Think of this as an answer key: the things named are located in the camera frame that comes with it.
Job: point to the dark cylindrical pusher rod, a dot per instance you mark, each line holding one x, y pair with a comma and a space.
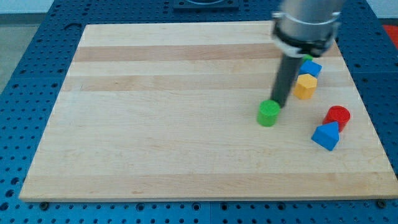
286, 74

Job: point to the red wooden cylinder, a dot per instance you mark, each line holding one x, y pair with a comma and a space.
338, 114

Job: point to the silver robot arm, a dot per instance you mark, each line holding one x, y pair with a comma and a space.
301, 27

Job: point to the small green block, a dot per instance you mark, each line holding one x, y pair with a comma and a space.
307, 57

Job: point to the blue cube block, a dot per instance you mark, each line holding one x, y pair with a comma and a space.
311, 68

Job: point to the yellow hexagonal block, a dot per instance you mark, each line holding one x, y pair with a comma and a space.
305, 86

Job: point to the green wooden cylinder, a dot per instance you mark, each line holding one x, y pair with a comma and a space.
268, 113

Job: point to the blue triangular prism block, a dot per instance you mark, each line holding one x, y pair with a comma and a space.
327, 135

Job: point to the wooden board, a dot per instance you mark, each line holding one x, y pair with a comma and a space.
167, 112

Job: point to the blue perforated table plate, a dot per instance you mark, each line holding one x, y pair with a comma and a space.
30, 94

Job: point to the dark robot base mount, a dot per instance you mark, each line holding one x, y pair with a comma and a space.
205, 4

